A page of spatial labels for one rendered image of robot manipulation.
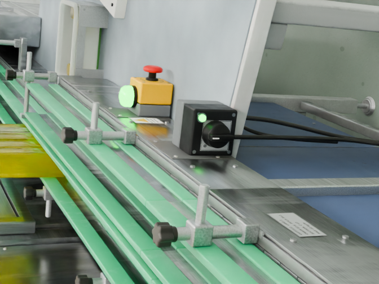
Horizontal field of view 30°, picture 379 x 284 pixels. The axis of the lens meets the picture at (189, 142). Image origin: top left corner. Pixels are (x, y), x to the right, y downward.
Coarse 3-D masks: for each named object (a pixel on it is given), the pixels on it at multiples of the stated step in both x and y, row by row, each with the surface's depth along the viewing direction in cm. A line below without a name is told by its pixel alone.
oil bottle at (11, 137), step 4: (0, 136) 164; (4, 136) 164; (8, 136) 165; (12, 136) 165; (16, 136) 166; (20, 136) 166; (24, 136) 166; (28, 136) 167; (32, 136) 167; (0, 140) 162; (4, 140) 162; (8, 140) 163; (12, 140) 163; (16, 140) 163; (20, 140) 164; (24, 140) 164; (28, 140) 164; (32, 140) 165; (36, 140) 165
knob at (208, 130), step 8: (208, 128) 115; (216, 128) 114; (224, 128) 115; (208, 136) 114; (216, 136) 113; (224, 136) 114; (232, 136) 114; (208, 144) 116; (216, 144) 115; (224, 144) 116
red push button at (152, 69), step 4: (144, 68) 143; (148, 68) 142; (152, 68) 142; (156, 68) 142; (160, 68) 143; (152, 72) 142; (156, 72) 142; (160, 72) 143; (148, 76) 144; (152, 76) 144
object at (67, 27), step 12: (60, 12) 196; (60, 24) 196; (72, 24) 197; (60, 36) 197; (72, 36) 183; (60, 48) 198; (72, 48) 183; (60, 60) 199; (72, 60) 184; (60, 72) 199; (72, 72) 185
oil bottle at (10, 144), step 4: (0, 144) 158; (4, 144) 159; (8, 144) 159; (12, 144) 159; (16, 144) 160; (20, 144) 160; (24, 144) 160; (28, 144) 161; (32, 144) 161; (36, 144) 162
